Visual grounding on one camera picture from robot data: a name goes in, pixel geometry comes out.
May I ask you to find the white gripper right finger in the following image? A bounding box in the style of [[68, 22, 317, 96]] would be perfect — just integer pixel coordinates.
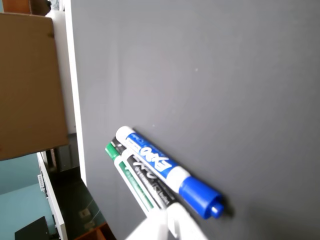
[[167, 201, 209, 240]]

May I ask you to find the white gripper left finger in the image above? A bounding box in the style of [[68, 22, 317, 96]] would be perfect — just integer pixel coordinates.
[[124, 210, 169, 240]]

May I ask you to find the black dry erase marker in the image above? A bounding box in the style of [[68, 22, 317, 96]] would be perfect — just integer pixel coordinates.
[[111, 136, 177, 208]]

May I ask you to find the green dry erase marker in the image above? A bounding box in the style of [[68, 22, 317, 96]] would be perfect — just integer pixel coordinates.
[[104, 141, 161, 219]]

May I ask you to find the blue dry erase marker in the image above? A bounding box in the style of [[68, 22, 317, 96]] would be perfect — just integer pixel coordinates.
[[115, 125, 224, 220]]

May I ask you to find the white furniture panel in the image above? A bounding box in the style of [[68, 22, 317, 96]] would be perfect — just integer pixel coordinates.
[[36, 150, 69, 240]]

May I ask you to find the black box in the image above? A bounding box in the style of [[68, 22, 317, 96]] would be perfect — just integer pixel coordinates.
[[14, 216, 51, 240]]

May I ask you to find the grey rectangular mat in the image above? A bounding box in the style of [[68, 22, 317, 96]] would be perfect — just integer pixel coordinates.
[[70, 0, 320, 240]]

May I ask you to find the brown cardboard box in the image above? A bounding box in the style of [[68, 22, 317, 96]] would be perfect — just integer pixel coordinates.
[[0, 12, 70, 162]]

